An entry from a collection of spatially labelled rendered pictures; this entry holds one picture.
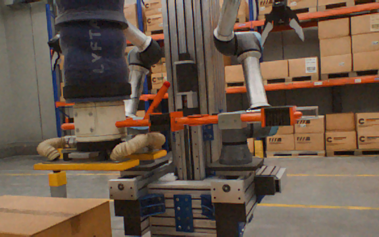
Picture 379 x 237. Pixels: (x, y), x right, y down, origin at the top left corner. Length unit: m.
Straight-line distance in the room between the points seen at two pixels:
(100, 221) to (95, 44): 0.71
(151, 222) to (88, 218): 0.45
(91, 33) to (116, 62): 0.11
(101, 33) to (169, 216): 0.97
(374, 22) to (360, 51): 0.60
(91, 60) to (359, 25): 7.47
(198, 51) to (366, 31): 6.66
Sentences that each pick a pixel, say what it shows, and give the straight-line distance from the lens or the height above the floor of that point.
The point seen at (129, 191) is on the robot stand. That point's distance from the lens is 1.72.
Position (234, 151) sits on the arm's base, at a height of 1.10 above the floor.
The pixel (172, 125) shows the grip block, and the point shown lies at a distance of 1.11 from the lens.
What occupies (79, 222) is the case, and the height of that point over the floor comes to 0.92.
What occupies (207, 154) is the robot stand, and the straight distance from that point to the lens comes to 1.88.
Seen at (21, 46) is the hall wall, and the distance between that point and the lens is 13.35.
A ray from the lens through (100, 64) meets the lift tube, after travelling 1.19.
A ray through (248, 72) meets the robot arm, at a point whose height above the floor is 1.45.
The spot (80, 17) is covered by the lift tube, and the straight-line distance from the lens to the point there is 1.21.
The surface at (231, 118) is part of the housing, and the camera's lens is 1.05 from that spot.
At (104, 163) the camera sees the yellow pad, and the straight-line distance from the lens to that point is 1.14.
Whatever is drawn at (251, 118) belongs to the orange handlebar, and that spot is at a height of 1.27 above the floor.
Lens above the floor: 1.32
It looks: 3 degrees down
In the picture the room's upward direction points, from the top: 4 degrees counter-clockwise
